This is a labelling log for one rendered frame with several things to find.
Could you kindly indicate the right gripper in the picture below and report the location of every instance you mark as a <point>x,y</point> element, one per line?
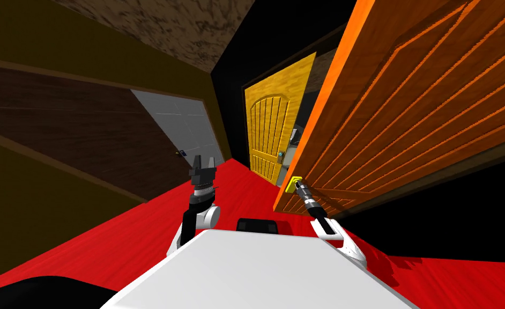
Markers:
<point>299,186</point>

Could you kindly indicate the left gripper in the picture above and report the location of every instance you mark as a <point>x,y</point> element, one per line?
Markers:
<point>202,176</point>

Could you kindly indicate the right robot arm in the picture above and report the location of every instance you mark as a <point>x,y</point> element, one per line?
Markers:
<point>336,240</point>

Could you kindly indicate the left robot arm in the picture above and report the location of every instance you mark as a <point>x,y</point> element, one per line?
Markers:
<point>202,216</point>

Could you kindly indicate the yellow wooden door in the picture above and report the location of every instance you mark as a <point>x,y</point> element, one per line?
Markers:
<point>272,120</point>

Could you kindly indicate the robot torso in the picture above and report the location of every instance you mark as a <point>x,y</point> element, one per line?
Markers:
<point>252,274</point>

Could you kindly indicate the orange wooden door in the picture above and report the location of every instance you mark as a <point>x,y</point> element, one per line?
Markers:
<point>407,107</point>

